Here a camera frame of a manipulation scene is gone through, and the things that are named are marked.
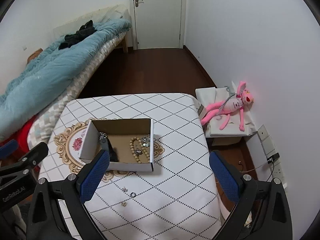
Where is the black watch strap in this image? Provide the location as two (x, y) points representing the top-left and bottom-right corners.
(100, 139), (121, 163)

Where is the yellow beaded bracelet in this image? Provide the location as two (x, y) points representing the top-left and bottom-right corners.
(129, 135), (151, 164)

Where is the red cloth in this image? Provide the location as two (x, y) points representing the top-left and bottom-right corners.
(0, 116), (36, 167)

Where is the black charger plug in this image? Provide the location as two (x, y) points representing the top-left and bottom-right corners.
(267, 153), (280, 164)

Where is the teal blue duvet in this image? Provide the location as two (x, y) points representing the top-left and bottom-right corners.
(1, 18), (131, 140)

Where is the white cardboard box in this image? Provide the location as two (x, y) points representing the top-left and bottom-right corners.
(78, 118), (154, 172)

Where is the patterned tablecloth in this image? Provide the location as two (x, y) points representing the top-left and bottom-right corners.
(40, 93), (221, 239)

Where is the brown pillow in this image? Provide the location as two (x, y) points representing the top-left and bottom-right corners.
(27, 48), (43, 63)

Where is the pink panther plush toy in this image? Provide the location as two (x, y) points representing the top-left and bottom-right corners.
(201, 81), (254, 132)

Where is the white cloth covered box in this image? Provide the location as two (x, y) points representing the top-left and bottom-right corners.
(195, 81), (257, 138)

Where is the black clothing on bed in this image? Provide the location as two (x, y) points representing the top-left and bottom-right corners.
(59, 20), (97, 50)

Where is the white door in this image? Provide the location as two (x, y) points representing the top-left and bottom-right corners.
(134, 0), (181, 49)

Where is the white wall power strip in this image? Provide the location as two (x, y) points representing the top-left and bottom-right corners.
(258, 125), (287, 189)

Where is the white cable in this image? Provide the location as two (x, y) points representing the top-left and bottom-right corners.
(237, 166), (268, 173)

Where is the black cable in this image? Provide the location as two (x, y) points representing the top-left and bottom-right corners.
(265, 162), (278, 183)

